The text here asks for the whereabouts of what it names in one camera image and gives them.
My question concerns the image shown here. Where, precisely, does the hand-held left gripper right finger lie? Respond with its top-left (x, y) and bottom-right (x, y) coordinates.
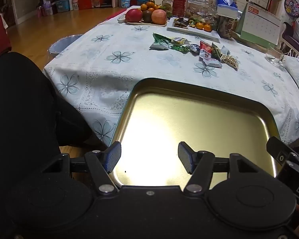
top-left (177, 141), bottom-right (265, 197)

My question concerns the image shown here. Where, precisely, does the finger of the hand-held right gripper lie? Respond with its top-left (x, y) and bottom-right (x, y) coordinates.
top-left (266, 136), bottom-right (296, 166)

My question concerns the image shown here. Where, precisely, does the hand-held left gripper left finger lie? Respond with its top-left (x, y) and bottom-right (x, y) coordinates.
top-left (41, 141), bottom-right (122, 196)

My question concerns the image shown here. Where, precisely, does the gold metal tin tray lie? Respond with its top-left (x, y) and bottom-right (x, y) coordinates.
top-left (109, 78), bottom-right (281, 187)

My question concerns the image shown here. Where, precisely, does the green pea snack packet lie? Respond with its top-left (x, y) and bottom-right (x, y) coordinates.
top-left (149, 33), bottom-right (176, 51)

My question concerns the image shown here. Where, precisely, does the white floral tablecloth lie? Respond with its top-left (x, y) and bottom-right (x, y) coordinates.
top-left (43, 6), bottom-right (299, 152)

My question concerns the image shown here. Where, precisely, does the clear glass cup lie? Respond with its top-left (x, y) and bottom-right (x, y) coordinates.
top-left (265, 43), bottom-right (286, 67)

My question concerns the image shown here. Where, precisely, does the white red snack packet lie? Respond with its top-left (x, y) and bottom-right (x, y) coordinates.
top-left (199, 50), bottom-right (223, 68)

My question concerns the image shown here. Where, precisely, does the gold patterned snack packet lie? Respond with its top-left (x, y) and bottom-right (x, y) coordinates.
top-left (220, 54), bottom-right (240, 71)

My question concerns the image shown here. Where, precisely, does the dark green snack packet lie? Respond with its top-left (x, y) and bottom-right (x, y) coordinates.
top-left (170, 43), bottom-right (192, 53)

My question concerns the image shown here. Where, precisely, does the green triangular snack packet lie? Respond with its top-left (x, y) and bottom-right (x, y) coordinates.
top-left (210, 42), bottom-right (223, 60)

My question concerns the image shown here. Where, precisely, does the yellow silver snack packet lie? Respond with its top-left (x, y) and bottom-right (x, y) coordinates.
top-left (171, 36), bottom-right (190, 45)

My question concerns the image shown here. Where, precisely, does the white rectangular plate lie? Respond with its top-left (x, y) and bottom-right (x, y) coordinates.
top-left (166, 17), bottom-right (222, 40)

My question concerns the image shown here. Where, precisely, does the green desk calendar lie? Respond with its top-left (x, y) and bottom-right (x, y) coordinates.
top-left (235, 2), bottom-right (282, 46)

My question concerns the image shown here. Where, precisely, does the brown labelled jar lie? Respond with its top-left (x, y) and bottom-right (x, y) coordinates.
top-left (217, 15), bottom-right (237, 39)

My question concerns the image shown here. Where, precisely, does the wooden fruit tray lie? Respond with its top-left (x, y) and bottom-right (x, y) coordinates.
top-left (125, 17), bottom-right (168, 27)

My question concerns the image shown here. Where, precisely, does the dark chocolate packet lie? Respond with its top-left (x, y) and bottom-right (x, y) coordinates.
top-left (174, 17), bottom-right (190, 26)

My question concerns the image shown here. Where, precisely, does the red apple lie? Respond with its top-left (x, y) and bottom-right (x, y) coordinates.
top-left (125, 8), bottom-right (143, 23)

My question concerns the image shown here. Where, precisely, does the striped pink apple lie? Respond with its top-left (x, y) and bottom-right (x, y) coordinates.
top-left (151, 9), bottom-right (167, 25)

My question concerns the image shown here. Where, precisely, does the dark brown fruit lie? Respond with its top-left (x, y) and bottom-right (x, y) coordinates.
top-left (142, 10), bottom-right (153, 23)

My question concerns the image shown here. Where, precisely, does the round colourful board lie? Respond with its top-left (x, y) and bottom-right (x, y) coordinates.
top-left (284, 0), bottom-right (299, 18)

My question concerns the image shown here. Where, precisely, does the blue tissue pack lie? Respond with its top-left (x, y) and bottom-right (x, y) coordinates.
top-left (216, 0), bottom-right (239, 18)

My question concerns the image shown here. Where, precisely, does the red can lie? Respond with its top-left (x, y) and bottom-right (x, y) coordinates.
top-left (173, 0), bottom-right (189, 18)

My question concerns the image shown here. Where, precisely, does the pile of tangerines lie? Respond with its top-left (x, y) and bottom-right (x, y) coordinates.
top-left (140, 0), bottom-right (167, 13)

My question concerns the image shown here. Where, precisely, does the green lidded jar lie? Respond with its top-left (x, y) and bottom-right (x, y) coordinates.
top-left (161, 0), bottom-right (174, 13)

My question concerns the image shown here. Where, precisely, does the blue plastic basket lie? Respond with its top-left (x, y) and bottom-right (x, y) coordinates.
top-left (52, 0), bottom-right (70, 13)

